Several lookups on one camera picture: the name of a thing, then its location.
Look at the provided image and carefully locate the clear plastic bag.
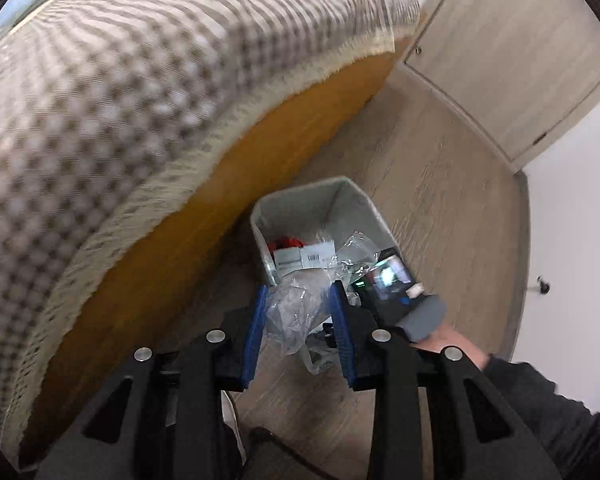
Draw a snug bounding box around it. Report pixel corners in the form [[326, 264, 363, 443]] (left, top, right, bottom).
[[264, 279, 334, 357]]

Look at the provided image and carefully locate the white labelled box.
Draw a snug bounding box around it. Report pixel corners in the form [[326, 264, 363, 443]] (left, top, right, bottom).
[[272, 241, 337, 273]]

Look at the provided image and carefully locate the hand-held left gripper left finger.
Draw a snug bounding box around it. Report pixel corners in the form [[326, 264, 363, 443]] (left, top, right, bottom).
[[32, 285, 269, 480]]

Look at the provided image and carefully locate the clear plastic wrapper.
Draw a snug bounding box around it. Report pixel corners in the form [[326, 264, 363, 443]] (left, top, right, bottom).
[[327, 231, 382, 287]]

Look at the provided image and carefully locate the wooden headboard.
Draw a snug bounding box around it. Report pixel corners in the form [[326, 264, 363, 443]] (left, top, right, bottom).
[[17, 35, 415, 467]]

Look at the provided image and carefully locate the light wooden door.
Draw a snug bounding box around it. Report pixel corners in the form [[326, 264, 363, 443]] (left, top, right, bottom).
[[402, 0, 600, 175]]

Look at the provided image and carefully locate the red packet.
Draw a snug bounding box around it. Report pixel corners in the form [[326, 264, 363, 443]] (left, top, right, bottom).
[[267, 235, 306, 252]]

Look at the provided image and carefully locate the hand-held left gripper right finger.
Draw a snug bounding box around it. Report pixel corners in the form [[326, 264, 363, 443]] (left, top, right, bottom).
[[328, 280, 563, 480]]

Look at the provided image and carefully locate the grey trash bin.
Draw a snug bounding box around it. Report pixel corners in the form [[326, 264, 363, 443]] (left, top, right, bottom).
[[250, 176, 406, 374]]

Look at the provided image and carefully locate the person's right hand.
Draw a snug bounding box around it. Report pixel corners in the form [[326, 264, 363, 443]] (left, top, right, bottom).
[[410, 322, 492, 375]]

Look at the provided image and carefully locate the brown checkered blanket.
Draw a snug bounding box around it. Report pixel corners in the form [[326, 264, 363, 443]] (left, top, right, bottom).
[[0, 0, 422, 428]]

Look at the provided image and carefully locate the person's right forearm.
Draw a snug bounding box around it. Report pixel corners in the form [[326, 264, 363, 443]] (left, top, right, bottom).
[[481, 352, 600, 480]]

